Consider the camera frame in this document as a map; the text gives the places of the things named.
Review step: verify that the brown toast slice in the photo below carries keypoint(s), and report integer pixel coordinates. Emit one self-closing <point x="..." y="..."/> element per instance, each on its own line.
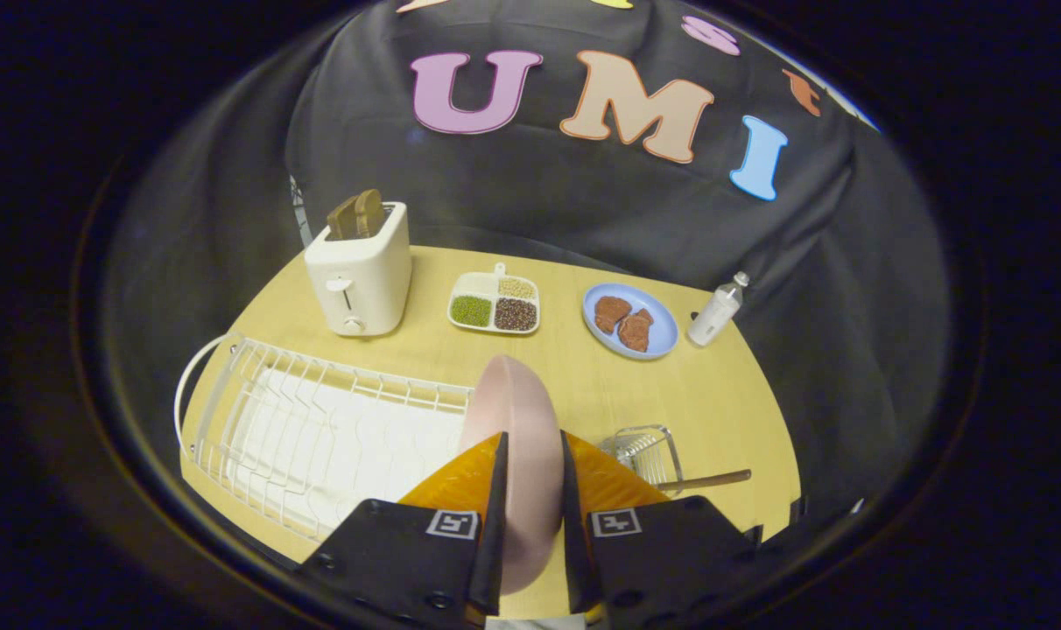
<point x="345" y="219"/>
<point x="370" y="212"/>

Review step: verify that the wooden spoon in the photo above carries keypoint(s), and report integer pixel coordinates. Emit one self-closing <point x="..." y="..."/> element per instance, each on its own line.
<point x="706" y="479"/>

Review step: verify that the white divided tray with beans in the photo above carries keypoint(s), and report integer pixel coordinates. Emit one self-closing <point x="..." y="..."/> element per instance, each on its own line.
<point x="495" y="304"/>

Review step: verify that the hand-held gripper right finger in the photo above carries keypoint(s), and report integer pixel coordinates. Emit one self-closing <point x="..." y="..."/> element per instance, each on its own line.
<point x="574" y="534"/>

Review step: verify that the brown meat piece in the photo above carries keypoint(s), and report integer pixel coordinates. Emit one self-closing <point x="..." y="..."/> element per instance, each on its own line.
<point x="612" y="312"/>
<point x="636" y="329"/>

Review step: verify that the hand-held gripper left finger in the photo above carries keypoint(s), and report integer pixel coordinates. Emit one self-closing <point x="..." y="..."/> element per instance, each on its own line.
<point x="494" y="525"/>

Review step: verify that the white toaster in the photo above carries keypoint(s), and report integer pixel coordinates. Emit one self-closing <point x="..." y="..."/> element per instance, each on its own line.
<point x="361" y="280"/>

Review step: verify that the blue plate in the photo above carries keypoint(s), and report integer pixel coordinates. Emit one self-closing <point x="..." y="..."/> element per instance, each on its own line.
<point x="662" y="337"/>

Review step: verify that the black backdrop cloth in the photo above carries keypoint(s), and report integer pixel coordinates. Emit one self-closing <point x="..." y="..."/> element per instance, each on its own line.
<point x="583" y="201"/>

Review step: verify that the pink plate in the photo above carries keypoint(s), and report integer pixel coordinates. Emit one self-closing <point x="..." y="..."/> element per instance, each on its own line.
<point x="517" y="420"/>

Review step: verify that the white bottle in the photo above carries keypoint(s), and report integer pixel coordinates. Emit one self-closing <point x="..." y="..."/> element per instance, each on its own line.
<point x="714" y="313"/>

